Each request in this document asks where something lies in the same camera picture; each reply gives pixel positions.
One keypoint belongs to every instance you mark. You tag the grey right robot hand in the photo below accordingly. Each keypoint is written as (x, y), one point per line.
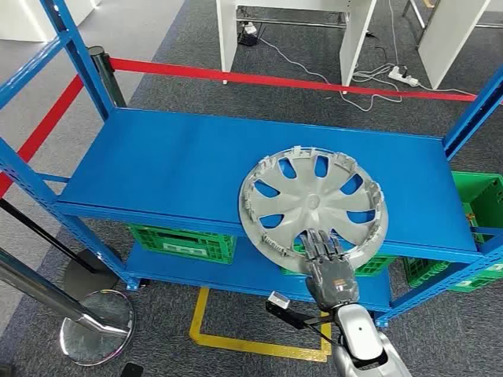
(330, 286)

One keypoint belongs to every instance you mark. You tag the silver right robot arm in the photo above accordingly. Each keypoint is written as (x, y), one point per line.
(361, 333)

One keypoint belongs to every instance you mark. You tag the grey plastic wheel hubcap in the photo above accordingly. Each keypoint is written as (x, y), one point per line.
(314, 200)

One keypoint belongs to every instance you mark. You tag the black power adapter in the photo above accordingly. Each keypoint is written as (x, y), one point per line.
(248, 36)

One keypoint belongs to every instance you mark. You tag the chrome stanchion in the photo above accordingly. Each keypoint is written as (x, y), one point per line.
(98, 333)

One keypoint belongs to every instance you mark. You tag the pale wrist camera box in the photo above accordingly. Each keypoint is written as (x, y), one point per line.
(278, 301)

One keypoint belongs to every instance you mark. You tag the blue metal shelf rack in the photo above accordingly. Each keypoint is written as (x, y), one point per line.
(177, 156)

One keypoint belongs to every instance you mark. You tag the grey metal leg frame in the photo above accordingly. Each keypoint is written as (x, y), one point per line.
(418, 20)

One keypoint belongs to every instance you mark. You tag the white desk panel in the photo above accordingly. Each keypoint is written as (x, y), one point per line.
(448, 41)

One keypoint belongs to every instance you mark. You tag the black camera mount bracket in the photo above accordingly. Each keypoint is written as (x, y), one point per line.
(291, 317)

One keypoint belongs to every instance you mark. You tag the white desk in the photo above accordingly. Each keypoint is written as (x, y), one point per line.
(226, 36)

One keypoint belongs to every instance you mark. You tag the white power strip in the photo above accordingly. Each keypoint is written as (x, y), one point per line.
(405, 77)

